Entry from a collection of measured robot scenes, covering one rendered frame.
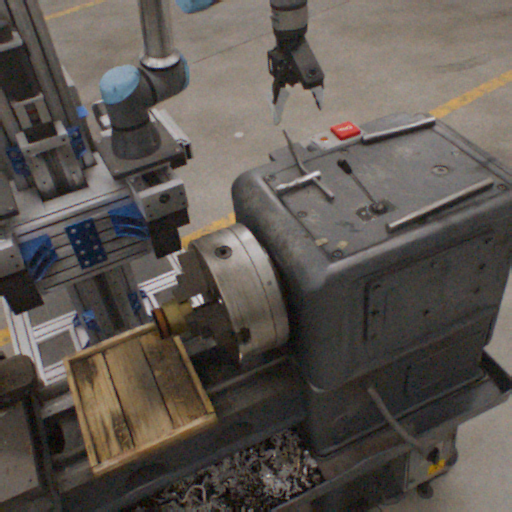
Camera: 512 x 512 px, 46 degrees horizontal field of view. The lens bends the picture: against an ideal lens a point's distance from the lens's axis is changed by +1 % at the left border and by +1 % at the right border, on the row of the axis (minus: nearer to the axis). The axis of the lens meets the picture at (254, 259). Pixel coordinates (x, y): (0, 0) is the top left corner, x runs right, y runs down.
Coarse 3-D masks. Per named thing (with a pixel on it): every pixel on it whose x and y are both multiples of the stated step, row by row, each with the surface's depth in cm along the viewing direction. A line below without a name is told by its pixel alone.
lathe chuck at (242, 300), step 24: (192, 240) 143; (216, 240) 135; (216, 264) 130; (240, 264) 130; (216, 288) 131; (240, 288) 128; (240, 312) 128; (264, 312) 130; (264, 336) 133; (240, 360) 137
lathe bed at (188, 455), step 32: (192, 352) 159; (224, 352) 164; (64, 384) 157; (224, 384) 151; (256, 384) 151; (288, 384) 149; (64, 416) 152; (224, 416) 144; (256, 416) 153; (288, 416) 159; (192, 448) 149; (224, 448) 155; (64, 480) 137; (96, 480) 137; (128, 480) 151; (160, 480) 151
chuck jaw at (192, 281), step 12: (192, 252) 139; (180, 264) 141; (192, 264) 139; (180, 276) 139; (192, 276) 139; (204, 276) 140; (180, 288) 139; (192, 288) 139; (204, 288) 140; (180, 300) 139
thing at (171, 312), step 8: (160, 304) 140; (168, 304) 138; (176, 304) 137; (184, 304) 139; (152, 312) 137; (160, 312) 137; (168, 312) 136; (176, 312) 136; (184, 312) 138; (160, 320) 136; (168, 320) 136; (176, 320) 136; (184, 320) 136; (160, 328) 136; (168, 328) 137; (176, 328) 137; (184, 328) 138; (160, 336) 137; (168, 336) 138
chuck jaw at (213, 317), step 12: (192, 312) 137; (204, 312) 137; (216, 312) 136; (192, 324) 135; (204, 324) 133; (216, 324) 133; (228, 324) 132; (204, 336) 135; (216, 336) 130; (228, 336) 131; (240, 336) 131
